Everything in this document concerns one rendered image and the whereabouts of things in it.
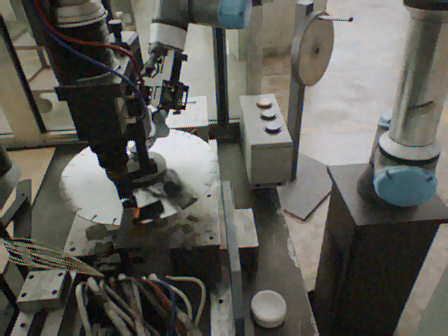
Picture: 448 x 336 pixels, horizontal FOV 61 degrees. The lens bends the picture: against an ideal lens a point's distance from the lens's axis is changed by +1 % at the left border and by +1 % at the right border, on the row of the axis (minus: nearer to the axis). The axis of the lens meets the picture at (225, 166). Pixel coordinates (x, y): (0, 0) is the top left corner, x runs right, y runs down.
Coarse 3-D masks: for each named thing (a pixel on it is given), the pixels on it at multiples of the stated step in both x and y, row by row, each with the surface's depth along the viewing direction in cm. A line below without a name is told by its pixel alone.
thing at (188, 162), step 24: (168, 144) 88; (192, 144) 87; (72, 168) 82; (96, 168) 81; (168, 168) 80; (192, 168) 80; (216, 168) 80; (72, 192) 75; (96, 192) 75; (144, 192) 74; (168, 192) 74; (192, 192) 74; (96, 216) 69; (120, 216) 69; (144, 216) 69; (168, 216) 69
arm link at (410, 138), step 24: (408, 0) 62; (432, 0) 58; (432, 24) 61; (408, 48) 66; (432, 48) 63; (408, 72) 68; (432, 72) 65; (408, 96) 69; (432, 96) 68; (408, 120) 72; (432, 120) 71; (384, 144) 78; (408, 144) 74; (432, 144) 74; (384, 168) 78; (408, 168) 75; (432, 168) 76; (384, 192) 80; (408, 192) 78; (432, 192) 76
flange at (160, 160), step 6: (156, 156) 82; (162, 156) 82; (132, 162) 78; (156, 162) 80; (162, 162) 80; (162, 168) 79; (150, 174) 77; (156, 174) 77; (162, 174) 78; (138, 180) 76; (144, 180) 76; (150, 180) 76
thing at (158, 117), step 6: (156, 114) 81; (162, 114) 81; (156, 120) 81; (162, 120) 81; (156, 126) 81; (162, 126) 80; (156, 132) 81; (162, 132) 80; (168, 132) 79; (150, 138) 81; (156, 138) 82
